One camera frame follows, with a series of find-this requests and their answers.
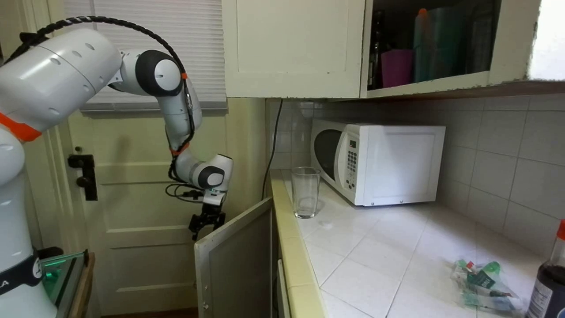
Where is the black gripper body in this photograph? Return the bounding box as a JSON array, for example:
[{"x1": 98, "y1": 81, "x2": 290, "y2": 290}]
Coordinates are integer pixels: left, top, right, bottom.
[{"x1": 188, "y1": 191, "x2": 225, "y2": 239}]

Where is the white cabinet door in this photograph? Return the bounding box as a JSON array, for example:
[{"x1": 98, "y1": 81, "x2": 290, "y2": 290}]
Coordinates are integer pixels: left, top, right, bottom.
[{"x1": 193, "y1": 198, "x2": 271, "y2": 318}]

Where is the cream upper cabinet door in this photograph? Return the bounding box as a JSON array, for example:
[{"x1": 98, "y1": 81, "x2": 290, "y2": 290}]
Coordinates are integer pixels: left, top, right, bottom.
[{"x1": 220, "y1": 0, "x2": 365, "y2": 99}]

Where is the cream upper cabinet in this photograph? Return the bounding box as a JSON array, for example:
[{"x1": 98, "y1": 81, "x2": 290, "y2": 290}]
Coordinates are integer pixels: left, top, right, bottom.
[{"x1": 358, "y1": 0, "x2": 541, "y2": 99}]

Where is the clear drinking glass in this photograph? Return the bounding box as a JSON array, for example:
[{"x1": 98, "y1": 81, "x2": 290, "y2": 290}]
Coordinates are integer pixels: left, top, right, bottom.
[{"x1": 290, "y1": 166, "x2": 321, "y2": 219}]

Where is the white microwave oven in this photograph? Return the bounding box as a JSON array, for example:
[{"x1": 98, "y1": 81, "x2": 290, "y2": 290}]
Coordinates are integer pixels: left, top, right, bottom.
[{"x1": 310, "y1": 120, "x2": 444, "y2": 207}]

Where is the white window blind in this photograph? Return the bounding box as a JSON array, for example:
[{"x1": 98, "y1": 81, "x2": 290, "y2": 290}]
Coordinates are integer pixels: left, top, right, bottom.
[{"x1": 61, "y1": 0, "x2": 229, "y2": 113}]

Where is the crumpled plastic wrapper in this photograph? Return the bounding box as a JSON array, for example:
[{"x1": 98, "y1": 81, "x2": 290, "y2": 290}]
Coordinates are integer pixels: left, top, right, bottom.
[{"x1": 451, "y1": 260, "x2": 524, "y2": 315}]

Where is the dark soy sauce bottle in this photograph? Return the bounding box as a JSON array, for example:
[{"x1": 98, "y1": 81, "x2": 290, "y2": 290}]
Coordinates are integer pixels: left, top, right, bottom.
[{"x1": 524, "y1": 219, "x2": 565, "y2": 318}]

